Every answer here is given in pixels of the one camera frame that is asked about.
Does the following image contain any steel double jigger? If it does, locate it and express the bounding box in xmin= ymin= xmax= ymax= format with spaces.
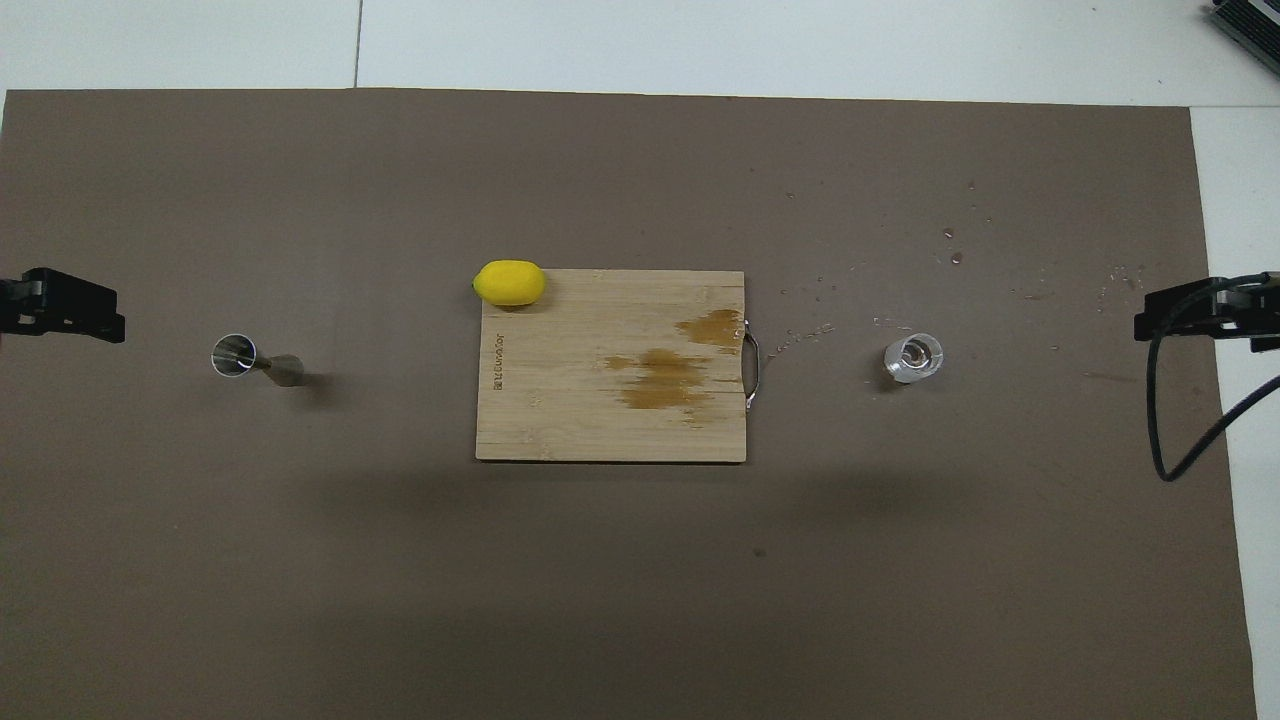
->
xmin=210 ymin=333 xmax=306 ymax=388

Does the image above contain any small clear glass cup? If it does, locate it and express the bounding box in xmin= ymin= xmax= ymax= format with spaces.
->
xmin=883 ymin=332 xmax=945 ymax=385

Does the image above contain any yellow lemon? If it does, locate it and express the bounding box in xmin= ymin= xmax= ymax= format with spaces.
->
xmin=472 ymin=259 xmax=547 ymax=307

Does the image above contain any brown table mat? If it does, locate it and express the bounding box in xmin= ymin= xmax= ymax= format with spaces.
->
xmin=0 ymin=88 xmax=1259 ymax=720

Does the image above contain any wooden cutting board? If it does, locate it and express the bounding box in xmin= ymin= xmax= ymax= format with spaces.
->
xmin=475 ymin=269 xmax=763 ymax=464

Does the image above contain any grey ribbed device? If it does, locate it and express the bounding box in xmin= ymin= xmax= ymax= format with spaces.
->
xmin=1205 ymin=0 xmax=1280 ymax=59

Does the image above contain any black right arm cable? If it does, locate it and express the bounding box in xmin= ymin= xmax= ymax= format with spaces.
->
xmin=1146 ymin=272 xmax=1280 ymax=483

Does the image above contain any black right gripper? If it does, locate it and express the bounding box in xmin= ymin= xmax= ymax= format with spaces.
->
xmin=1133 ymin=272 xmax=1280 ymax=351

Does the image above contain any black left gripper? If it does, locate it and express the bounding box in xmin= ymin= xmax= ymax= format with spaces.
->
xmin=0 ymin=268 xmax=126 ymax=344

